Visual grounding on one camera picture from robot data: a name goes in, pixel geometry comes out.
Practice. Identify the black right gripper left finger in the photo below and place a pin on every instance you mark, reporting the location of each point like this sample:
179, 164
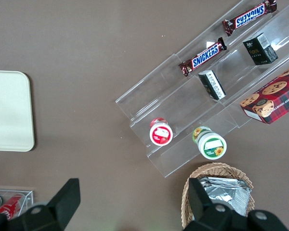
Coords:
53, 214

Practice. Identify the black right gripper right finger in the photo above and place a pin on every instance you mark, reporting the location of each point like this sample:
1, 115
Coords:
207, 216

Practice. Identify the light tan wicker basket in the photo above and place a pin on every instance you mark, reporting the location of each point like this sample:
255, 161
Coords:
221, 168

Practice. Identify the beige rectangular tray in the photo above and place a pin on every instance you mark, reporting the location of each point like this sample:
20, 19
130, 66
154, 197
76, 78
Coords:
12, 110

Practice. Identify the clear acrylic bottle rack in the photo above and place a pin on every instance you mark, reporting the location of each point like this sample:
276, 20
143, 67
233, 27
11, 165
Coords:
29, 199

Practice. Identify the stack of foil trays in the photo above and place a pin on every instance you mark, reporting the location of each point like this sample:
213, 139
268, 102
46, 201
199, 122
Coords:
231, 197

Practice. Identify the green lid yogurt cup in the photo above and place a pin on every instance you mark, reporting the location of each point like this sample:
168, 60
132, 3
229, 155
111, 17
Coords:
212, 145

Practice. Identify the red lid yogurt cup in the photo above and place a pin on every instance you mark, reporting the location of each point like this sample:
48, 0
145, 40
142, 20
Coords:
161, 134

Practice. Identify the clear acrylic stepped shelf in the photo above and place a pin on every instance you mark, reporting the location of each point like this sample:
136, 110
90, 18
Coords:
183, 101

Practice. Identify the small black carton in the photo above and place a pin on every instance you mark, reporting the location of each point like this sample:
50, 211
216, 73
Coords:
260, 49
213, 85

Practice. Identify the red tartan cookie box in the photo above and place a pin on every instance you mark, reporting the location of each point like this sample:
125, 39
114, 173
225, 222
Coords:
274, 98

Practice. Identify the Snickers chocolate bar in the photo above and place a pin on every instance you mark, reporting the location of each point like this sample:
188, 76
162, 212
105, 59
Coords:
204, 56
250, 15

